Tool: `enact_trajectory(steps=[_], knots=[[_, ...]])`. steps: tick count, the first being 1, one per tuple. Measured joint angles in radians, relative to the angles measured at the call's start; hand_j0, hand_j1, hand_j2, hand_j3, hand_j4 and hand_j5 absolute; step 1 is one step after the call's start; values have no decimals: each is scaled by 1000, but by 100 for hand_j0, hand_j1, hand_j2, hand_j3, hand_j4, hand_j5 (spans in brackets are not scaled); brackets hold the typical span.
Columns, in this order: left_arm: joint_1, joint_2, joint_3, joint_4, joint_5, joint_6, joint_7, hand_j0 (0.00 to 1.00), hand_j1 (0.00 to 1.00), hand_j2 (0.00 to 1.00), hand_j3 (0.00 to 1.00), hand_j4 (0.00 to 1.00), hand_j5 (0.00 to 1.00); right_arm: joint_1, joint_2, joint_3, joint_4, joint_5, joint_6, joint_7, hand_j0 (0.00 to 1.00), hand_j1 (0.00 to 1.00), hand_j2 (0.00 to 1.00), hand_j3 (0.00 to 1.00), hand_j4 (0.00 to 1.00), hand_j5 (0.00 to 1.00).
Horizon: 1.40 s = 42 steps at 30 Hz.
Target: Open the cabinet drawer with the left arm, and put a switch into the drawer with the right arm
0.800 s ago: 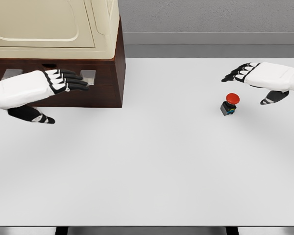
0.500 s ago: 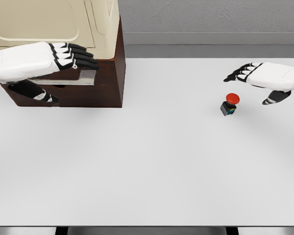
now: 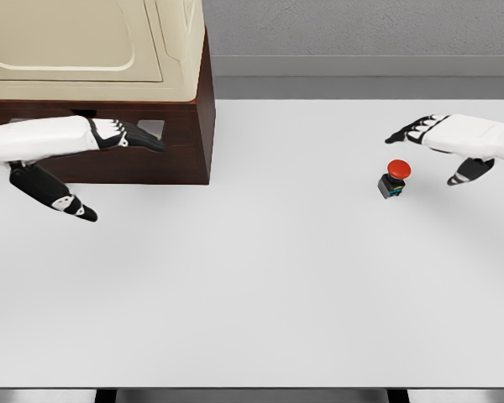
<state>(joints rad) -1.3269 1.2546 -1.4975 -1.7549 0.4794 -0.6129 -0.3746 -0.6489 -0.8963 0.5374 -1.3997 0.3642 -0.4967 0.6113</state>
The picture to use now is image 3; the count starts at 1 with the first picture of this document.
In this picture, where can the cream and brown cabinet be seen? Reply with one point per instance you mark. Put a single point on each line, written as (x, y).
(109, 50)

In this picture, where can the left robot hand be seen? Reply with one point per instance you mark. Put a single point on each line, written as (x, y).
(46, 136)

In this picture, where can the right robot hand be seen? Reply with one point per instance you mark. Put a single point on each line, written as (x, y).
(462, 134)

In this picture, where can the red button switch black base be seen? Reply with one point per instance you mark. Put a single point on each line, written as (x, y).
(392, 184)

